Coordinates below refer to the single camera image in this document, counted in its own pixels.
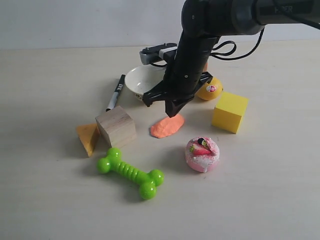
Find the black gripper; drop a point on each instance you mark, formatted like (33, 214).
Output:
(182, 74)

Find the orange putty piece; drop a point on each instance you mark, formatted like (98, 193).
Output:
(167, 126)

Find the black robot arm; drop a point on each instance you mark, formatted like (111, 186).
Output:
(204, 22)

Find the yellow lemon with sticker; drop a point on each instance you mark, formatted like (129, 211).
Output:
(210, 91)

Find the white ceramic bowl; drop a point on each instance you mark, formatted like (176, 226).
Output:
(143, 78)

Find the brown wooden cup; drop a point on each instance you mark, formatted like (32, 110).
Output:
(205, 68)

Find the pink strawberry cake squishy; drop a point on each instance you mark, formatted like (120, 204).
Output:
(202, 154)

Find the yellow foam cube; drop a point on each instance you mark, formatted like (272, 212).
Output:
(229, 111)

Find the black and white marker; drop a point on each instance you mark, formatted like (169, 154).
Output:
(114, 98)

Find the light wooden cube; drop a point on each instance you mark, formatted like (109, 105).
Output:
(116, 127)

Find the green plastic bone toy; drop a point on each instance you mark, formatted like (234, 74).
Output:
(147, 181)

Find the yellow cheese wedge toy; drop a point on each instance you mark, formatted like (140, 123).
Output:
(88, 135)

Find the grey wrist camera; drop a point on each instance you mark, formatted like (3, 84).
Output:
(154, 54)

